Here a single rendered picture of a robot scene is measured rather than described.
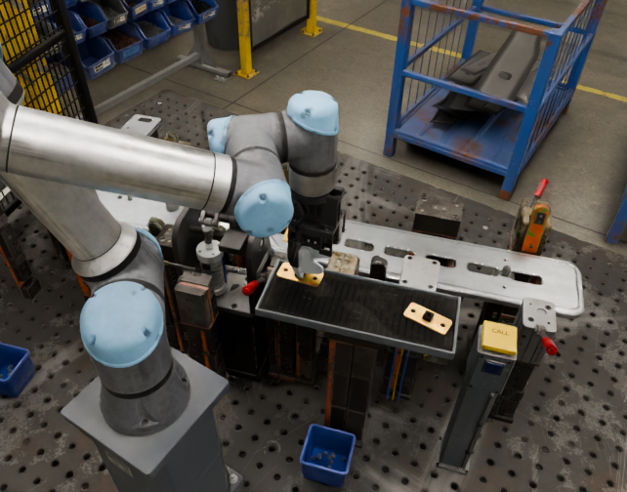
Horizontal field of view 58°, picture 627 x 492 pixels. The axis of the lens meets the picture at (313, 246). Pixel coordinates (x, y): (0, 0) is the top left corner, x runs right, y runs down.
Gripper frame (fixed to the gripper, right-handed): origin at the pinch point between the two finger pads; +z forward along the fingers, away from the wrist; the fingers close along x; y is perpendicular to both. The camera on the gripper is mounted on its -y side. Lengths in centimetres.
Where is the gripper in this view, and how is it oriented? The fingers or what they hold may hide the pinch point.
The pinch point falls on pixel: (300, 267)
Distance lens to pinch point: 106.9
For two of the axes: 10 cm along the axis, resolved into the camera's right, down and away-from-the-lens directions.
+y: 9.3, 2.6, -2.6
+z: -0.2, 7.3, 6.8
